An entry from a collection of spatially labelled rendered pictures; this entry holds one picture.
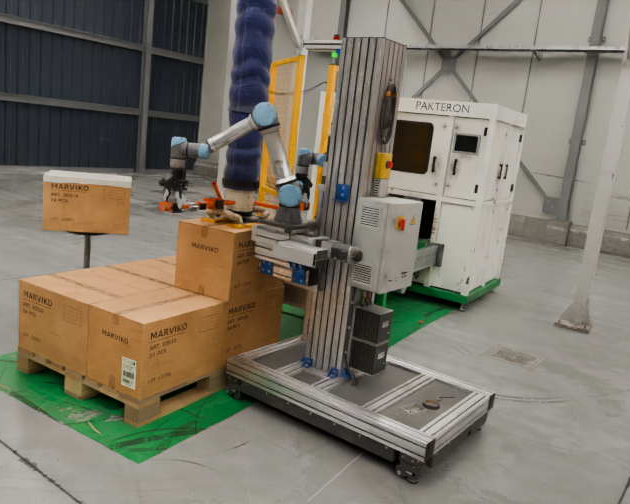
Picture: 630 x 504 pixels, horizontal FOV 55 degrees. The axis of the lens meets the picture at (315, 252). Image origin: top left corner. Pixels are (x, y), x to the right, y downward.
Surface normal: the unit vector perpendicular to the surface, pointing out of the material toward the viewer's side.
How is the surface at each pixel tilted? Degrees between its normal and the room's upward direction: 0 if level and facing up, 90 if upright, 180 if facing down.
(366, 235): 90
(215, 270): 90
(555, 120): 90
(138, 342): 90
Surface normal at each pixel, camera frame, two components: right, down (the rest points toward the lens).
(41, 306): -0.52, 0.11
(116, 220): 0.28, 0.22
